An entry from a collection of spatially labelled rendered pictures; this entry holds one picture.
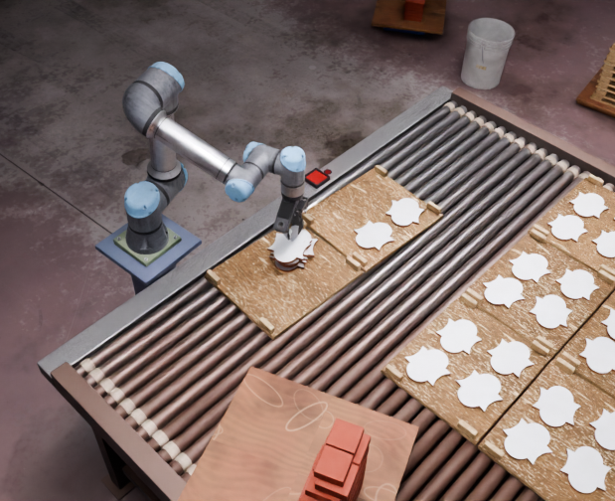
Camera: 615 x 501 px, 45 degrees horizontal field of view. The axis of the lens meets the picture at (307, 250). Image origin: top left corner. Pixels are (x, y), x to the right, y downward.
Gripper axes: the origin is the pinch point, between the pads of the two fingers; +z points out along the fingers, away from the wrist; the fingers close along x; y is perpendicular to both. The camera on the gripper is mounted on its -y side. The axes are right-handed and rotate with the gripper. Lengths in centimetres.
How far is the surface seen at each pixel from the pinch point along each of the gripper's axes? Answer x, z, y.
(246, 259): 13.6, 10.5, -5.3
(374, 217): -20.9, 10.6, 31.1
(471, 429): -72, 8, -43
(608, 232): -102, 11, 56
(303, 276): -7.1, 10.5, -5.2
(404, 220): -31.9, 9.4, 32.6
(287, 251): -0.4, 3.4, -2.8
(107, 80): 198, 103, 182
